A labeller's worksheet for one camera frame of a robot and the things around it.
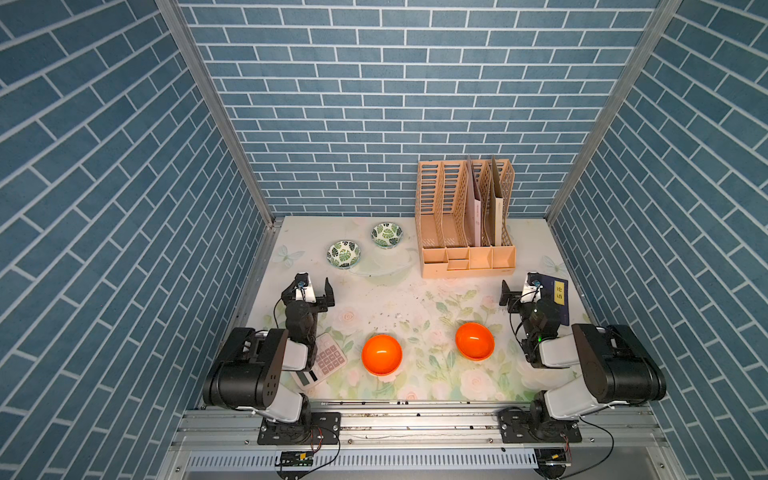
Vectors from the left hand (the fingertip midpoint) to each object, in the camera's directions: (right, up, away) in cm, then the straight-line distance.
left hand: (318, 279), depth 89 cm
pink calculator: (+5, -22, -5) cm, 23 cm away
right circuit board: (+61, -42, -19) cm, 76 cm away
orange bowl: (+20, -21, -5) cm, 29 cm away
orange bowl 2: (+47, -18, -2) cm, 50 cm away
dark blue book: (+77, -5, +10) cm, 77 cm away
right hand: (+63, -1, +2) cm, 63 cm away
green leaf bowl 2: (+20, +14, +25) cm, 35 cm away
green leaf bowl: (+4, +7, +19) cm, 21 cm away
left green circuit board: (-1, -42, -17) cm, 45 cm away
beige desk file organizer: (+47, +22, +16) cm, 54 cm away
